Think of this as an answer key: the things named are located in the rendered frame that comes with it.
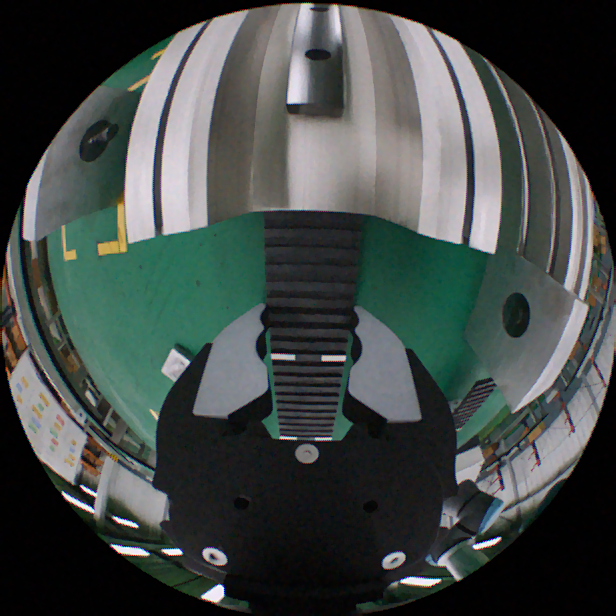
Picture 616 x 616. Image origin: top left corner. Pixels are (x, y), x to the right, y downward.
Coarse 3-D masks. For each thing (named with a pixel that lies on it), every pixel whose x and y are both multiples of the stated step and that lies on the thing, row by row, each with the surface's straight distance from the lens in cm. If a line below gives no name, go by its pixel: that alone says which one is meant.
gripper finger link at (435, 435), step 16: (416, 368) 9; (416, 384) 9; (432, 384) 9; (432, 400) 8; (432, 416) 8; (448, 416) 8; (384, 432) 8; (400, 432) 7; (416, 432) 7; (432, 432) 8; (448, 432) 8; (416, 448) 7; (432, 448) 7; (448, 448) 8; (448, 464) 7; (448, 480) 7; (448, 496) 7
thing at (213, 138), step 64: (192, 64) 7; (256, 64) 10; (320, 64) 9; (384, 64) 9; (448, 64) 8; (192, 128) 5; (256, 128) 9; (320, 128) 8; (384, 128) 8; (448, 128) 5; (128, 192) 6; (192, 192) 5; (256, 192) 8; (320, 192) 8; (384, 192) 7; (448, 192) 5
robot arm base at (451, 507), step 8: (464, 480) 80; (472, 480) 82; (464, 488) 77; (472, 488) 78; (456, 496) 77; (464, 496) 76; (472, 496) 76; (448, 504) 77; (456, 504) 76; (464, 504) 75; (448, 512) 79; (456, 512) 77
